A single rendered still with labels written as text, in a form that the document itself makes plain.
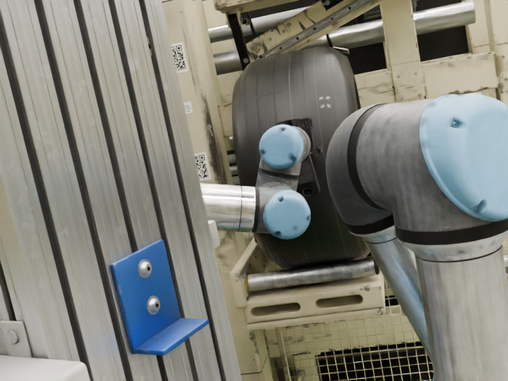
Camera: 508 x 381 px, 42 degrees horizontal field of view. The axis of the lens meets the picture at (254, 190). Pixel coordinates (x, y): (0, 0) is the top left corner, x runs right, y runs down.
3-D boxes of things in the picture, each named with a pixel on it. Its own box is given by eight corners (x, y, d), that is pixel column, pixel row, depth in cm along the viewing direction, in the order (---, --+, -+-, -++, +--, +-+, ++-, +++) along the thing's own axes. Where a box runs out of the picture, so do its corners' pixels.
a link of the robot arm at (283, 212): (-9, 159, 96) (317, 183, 102) (10, 153, 107) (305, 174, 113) (-11, 236, 98) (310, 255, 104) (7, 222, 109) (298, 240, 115)
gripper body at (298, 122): (313, 117, 140) (306, 116, 128) (320, 157, 140) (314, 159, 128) (278, 125, 141) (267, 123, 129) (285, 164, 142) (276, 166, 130)
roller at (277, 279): (246, 275, 176) (249, 292, 175) (242, 274, 172) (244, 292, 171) (377, 257, 169) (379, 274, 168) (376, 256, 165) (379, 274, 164)
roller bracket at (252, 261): (236, 310, 169) (228, 274, 168) (261, 263, 208) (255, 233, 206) (248, 308, 168) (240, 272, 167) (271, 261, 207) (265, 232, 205)
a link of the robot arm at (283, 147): (252, 168, 115) (261, 120, 114) (264, 165, 126) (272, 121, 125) (295, 177, 114) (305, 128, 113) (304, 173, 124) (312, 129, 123)
